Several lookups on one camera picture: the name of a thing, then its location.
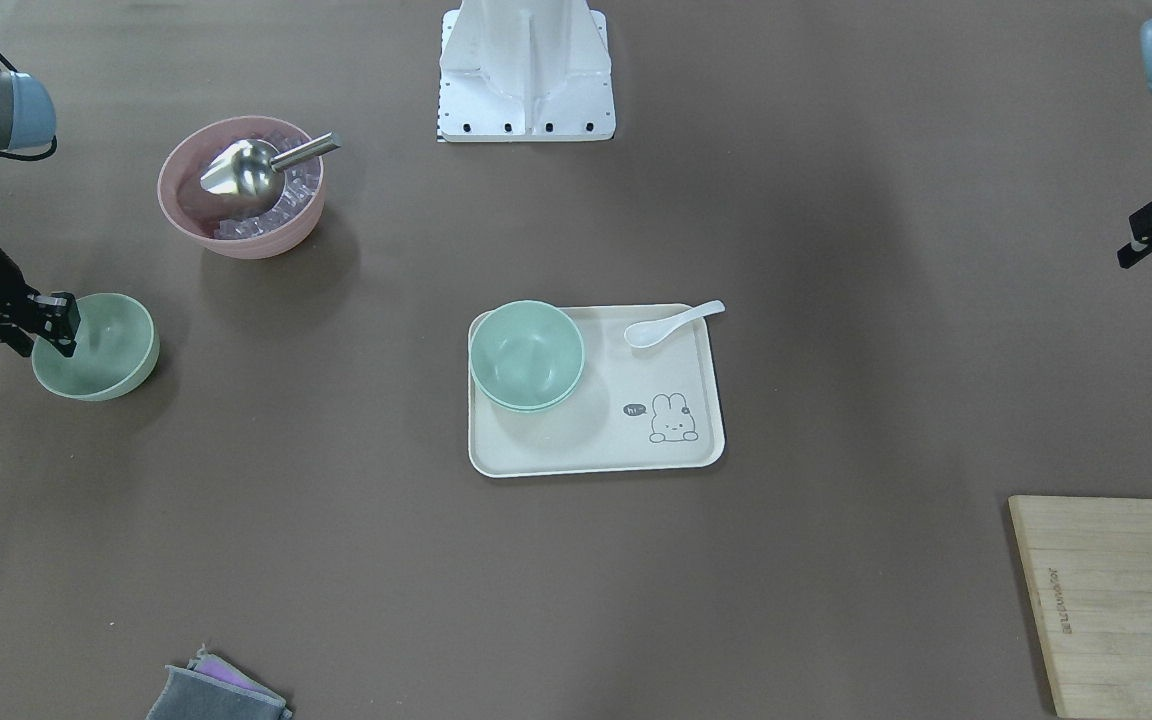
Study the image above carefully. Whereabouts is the green bowl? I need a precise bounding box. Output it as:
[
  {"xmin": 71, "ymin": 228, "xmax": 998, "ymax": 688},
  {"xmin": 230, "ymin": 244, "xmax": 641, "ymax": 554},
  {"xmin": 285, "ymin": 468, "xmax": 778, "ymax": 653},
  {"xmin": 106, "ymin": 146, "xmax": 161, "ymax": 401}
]
[
  {"xmin": 468, "ymin": 300, "xmax": 586, "ymax": 389},
  {"xmin": 31, "ymin": 293, "xmax": 160, "ymax": 402},
  {"xmin": 476, "ymin": 386, "xmax": 576, "ymax": 414}
]

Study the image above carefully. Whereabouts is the pink bowl with ice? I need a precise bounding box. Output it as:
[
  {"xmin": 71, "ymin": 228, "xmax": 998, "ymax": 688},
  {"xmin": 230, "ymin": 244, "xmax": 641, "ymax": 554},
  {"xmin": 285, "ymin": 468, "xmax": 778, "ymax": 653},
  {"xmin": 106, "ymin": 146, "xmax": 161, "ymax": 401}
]
[{"xmin": 156, "ymin": 115, "xmax": 326, "ymax": 260}]

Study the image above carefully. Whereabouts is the metal ice scoop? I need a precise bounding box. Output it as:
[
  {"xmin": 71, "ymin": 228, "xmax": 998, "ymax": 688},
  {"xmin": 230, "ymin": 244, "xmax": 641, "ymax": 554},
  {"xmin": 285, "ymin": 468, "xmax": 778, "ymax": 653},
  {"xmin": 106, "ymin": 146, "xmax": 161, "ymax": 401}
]
[{"xmin": 197, "ymin": 132, "xmax": 342, "ymax": 220}]

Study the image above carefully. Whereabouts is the bamboo cutting board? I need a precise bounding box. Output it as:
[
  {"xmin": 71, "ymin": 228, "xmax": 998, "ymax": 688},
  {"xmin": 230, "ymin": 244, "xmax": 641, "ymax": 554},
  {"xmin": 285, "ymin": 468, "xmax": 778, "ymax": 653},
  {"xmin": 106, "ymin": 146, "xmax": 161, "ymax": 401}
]
[{"xmin": 1007, "ymin": 495, "xmax": 1152, "ymax": 719}]

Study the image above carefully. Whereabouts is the grey folded cloth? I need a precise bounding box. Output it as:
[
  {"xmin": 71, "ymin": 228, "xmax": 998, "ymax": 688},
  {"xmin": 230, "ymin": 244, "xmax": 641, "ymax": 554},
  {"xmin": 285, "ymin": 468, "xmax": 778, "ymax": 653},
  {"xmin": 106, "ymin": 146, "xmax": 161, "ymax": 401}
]
[{"xmin": 146, "ymin": 646, "xmax": 294, "ymax": 719}]

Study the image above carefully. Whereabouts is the green bowl on tray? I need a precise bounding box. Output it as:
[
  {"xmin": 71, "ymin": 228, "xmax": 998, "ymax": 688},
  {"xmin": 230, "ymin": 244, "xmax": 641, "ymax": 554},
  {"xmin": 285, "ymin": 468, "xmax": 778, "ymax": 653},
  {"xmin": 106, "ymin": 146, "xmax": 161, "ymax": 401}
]
[{"xmin": 476, "ymin": 386, "xmax": 576, "ymax": 414}]

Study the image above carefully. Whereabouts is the white ceramic spoon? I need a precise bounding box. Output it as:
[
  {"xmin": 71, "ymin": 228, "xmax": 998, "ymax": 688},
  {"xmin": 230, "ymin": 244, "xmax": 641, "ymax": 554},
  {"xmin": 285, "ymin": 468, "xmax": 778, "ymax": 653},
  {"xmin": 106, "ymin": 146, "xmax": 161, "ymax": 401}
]
[{"xmin": 623, "ymin": 300, "xmax": 726, "ymax": 348}]

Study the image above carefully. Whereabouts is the cream bunny tray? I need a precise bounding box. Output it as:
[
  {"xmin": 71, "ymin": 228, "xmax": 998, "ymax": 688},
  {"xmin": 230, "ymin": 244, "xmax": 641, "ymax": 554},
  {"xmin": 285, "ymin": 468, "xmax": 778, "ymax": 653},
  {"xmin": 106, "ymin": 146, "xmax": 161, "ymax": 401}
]
[{"xmin": 467, "ymin": 304, "xmax": 726, "ymax": 478}]

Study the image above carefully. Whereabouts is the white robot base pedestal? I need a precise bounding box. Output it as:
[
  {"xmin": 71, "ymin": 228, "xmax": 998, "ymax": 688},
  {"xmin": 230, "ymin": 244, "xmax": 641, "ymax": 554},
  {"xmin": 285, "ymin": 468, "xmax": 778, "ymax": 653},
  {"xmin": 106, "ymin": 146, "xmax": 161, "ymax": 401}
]
[{"xmin": 435, "ymin": 1, "xmax": 617, "ymax": 143}]

